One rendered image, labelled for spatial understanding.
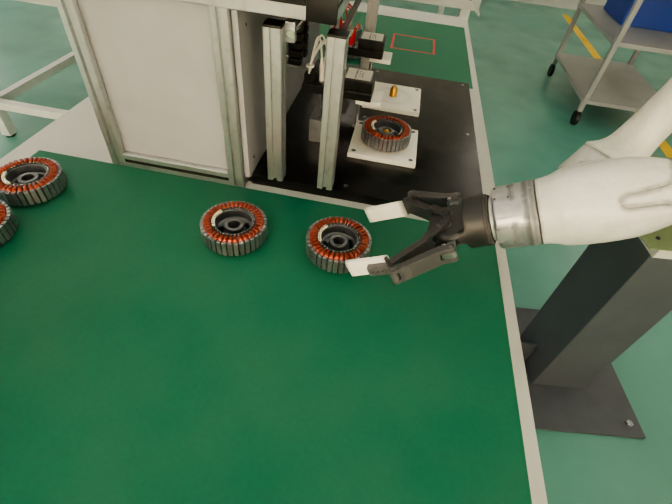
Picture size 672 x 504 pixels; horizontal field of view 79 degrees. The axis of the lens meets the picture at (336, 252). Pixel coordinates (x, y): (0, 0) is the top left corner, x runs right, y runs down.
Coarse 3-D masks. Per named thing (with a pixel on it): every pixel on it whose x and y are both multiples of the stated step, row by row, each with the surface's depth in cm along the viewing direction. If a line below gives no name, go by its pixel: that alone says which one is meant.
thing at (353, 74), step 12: (348, 72) 84; (360, 72) 84; (372, 72) 85; (312, 84) 84; (348, 84) 82; (360, 84) 82; (372, 84) 82; (348, 96) 84; (360, 96) 83; (372, 96) 86
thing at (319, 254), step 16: (320, 224) 71; (336, 224) 71; (352, 224) 71; (320, 240) 68; (336, 240) 71; (352, 240) 72; (368, 240) 69; (320, 256) 66; (336, 256) 65; (352, 256) 66; (368, 256) 70; (336, 272) 67
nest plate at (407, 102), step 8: (376, 88) 112; (384, 88) 113; (400, 88) 114; (408, 88) 114; (416, 88) 115; (384, 96) 109; (400, 96) 110; (408, 96) 110; (416, 96) 111; (384, 104) 106; (392, 104) 106; (400, 104) 107; (408, 104) 107; (416, 104) 108; (392, 112) 106; (400, 112) 105; (408, 112) 105; (416, 112) 104
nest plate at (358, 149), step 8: (360, 128) 96; (352, 136) 93; (360, 136) 93; (416, 136) 96; (352, 144) 91; (360, 144) 91; (416, 144) 93; (352, 152) 88; (360, 152) 89; (368, 152) 89; (376, 152) 89; (384, 152) 90; (392, 152) 90; (400, 152) 90; (408, 152) 90; (416, 152) 91; (376, 160) 88; (384, 160) 88; (392, 160) 88; (400, 160) 88; (408, 160) 88
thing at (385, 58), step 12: (360, 36) 100; (372, 36) 100; (384, 36) 101; (324, 48) 101; (348, 48) 100; (360, 48) 100; (372, 48) 100; (384, 48) 104; (372, 60) 102; (384, 60) 101
